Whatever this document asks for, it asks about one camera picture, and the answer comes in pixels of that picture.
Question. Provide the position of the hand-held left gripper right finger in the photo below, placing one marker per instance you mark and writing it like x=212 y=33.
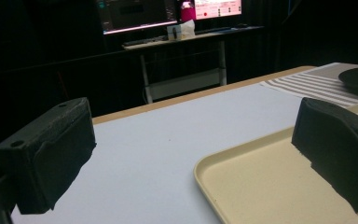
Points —
x=338 y=146

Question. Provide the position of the black keyboard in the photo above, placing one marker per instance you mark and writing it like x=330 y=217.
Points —
x=146 y=40

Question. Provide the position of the white tissue box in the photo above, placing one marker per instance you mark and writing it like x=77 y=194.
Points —
x=181 y=31

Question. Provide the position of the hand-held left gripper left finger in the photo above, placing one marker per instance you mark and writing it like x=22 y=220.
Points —
x=52 y=155

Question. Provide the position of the dark computer monitor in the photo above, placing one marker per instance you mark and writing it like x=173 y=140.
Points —
x=136 y=14

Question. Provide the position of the beige plastic tray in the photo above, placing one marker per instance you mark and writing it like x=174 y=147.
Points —
x=270 y=186

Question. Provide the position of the pink bottle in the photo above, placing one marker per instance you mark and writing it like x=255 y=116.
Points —
x=187 y=11

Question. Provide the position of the striped placemat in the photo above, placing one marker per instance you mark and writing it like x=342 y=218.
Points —
x=313 y=85

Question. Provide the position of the bright computer monitor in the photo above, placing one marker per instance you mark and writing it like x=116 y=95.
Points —
x=217 y=7

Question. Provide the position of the white-legged desk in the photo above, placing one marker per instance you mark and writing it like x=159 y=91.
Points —
x=186 y=59

